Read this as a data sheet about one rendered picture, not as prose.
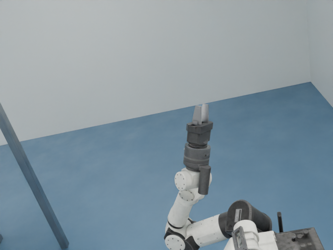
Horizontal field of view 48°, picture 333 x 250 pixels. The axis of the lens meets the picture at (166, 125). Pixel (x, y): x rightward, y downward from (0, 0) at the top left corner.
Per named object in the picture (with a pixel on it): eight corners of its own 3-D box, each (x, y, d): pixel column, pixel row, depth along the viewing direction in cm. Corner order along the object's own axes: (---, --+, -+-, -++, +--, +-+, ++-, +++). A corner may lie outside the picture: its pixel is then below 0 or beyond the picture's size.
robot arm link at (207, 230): (187, 240, 152) (235, 224, 141) (177, 263, 141) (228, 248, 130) (172, 218, 150) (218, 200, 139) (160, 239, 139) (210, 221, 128)
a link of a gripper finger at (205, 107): (200, 103, 128) (198, 121, 129) (209, 104, 126) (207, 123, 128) (202, 102, 129) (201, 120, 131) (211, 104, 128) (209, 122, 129)
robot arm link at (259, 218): (234, 220, 142) (267, 209, 135) (237, 243, 136) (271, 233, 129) (216, 210, 135) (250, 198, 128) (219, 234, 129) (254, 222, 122)
